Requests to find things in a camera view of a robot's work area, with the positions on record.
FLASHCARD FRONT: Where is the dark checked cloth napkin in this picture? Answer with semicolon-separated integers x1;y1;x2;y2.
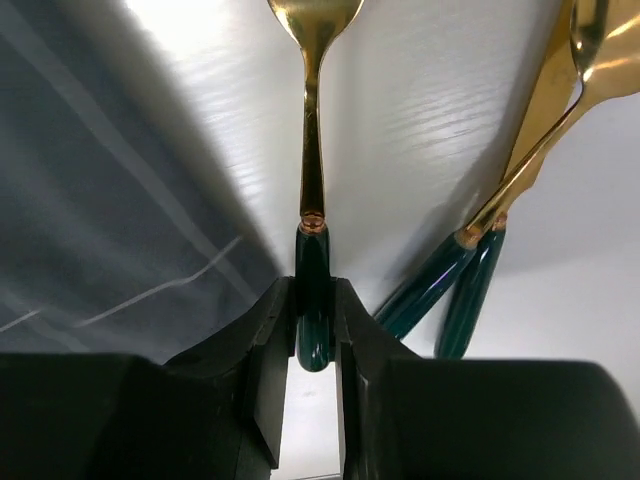
1;1;277;362

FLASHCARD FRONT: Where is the gold spoon green handle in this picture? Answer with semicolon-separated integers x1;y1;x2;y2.
375;1;639;339

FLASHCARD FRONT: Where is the gold knife green handle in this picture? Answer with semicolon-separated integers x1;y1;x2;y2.
434;1;577;359

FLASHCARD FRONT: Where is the gold fork green handle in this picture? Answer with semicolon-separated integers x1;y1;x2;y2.
268;0;363;372

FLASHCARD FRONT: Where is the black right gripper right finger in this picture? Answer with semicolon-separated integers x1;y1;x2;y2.
332;279;639;479

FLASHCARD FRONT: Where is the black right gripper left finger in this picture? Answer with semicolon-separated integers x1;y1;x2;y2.
1;277;293;479

